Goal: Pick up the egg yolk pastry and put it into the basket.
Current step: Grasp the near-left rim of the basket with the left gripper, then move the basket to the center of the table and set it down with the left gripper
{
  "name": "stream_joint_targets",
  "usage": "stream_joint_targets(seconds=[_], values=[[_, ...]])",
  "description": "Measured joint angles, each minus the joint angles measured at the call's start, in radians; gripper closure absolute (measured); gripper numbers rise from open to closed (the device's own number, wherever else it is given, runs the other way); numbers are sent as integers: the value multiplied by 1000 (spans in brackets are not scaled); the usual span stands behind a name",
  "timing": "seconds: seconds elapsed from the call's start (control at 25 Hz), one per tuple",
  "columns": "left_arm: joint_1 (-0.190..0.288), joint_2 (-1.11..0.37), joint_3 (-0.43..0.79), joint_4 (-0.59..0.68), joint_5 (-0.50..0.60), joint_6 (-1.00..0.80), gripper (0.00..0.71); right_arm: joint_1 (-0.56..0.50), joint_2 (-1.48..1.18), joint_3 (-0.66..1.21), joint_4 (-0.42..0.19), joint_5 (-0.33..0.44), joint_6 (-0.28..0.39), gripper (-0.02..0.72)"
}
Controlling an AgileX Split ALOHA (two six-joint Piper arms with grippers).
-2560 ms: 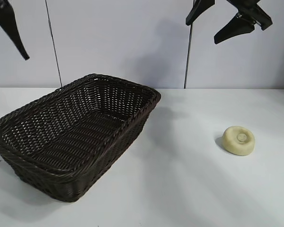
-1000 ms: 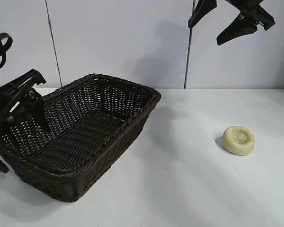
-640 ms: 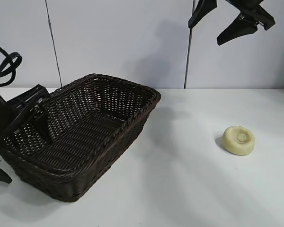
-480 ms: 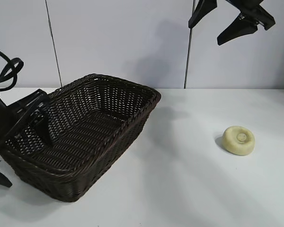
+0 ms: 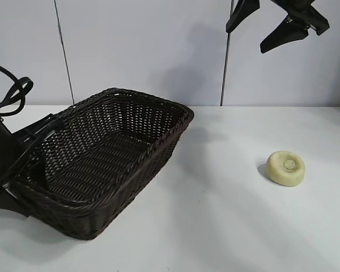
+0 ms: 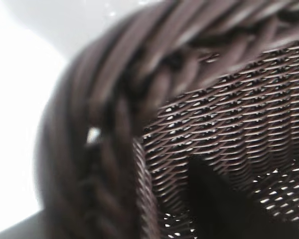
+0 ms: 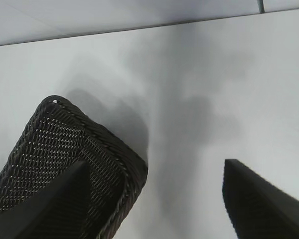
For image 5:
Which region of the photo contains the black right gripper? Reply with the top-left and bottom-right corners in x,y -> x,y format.
225,0 -> 329,54

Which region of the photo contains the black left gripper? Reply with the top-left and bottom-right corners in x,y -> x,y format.
0,109 -> 63,219

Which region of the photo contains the dark brown woven basket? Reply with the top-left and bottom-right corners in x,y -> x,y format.
12,87 -> 195,239

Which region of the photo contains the pale yellow round pastry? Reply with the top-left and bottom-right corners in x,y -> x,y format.
257,150 -> 306,187

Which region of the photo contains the black vertical wall strip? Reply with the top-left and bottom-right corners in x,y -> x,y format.
219,0 -> 235,107
54,0 -> 75,105

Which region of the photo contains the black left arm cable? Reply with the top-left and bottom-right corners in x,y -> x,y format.
0,59 -> 34,116

